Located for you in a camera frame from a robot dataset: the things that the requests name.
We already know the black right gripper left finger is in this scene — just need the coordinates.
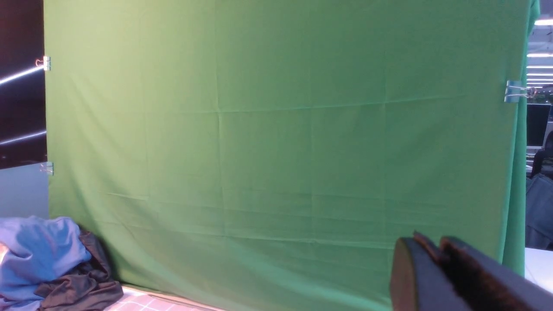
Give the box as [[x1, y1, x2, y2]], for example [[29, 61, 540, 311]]
[[390, 232, 472, 311]]

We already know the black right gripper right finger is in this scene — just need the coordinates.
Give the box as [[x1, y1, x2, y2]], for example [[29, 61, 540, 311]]
[[440, 236, 553, 311]]

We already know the dark background monitor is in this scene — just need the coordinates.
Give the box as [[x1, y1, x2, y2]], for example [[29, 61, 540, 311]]
[[527, 104, 552, 148]]

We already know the silver upper-right binder clip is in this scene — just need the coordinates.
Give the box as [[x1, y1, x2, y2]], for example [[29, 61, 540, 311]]
[[504, 80, 537, 103]]

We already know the green backdrop cloth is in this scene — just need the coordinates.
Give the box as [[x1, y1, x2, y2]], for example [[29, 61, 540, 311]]
[[44, 0, 540, 311]]

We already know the pink checkered table mat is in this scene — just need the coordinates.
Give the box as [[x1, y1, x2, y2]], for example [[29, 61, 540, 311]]
[[105, 287, 220, 311]]

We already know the dark teal crumpled garment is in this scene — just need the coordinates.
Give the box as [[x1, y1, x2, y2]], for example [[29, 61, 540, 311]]
[[34, 230, 124, 311]]

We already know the blue cloth garment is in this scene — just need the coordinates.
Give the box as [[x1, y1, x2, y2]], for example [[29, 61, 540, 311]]
[[0, 216, 92, 311]]

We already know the silver lower-left binder clip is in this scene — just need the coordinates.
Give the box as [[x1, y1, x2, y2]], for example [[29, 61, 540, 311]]
[[39, 162, 54, 176]]

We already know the silver upper-left binder clip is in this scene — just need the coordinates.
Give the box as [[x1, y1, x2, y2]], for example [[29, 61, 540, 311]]
[[35, 55, 51, 71]]

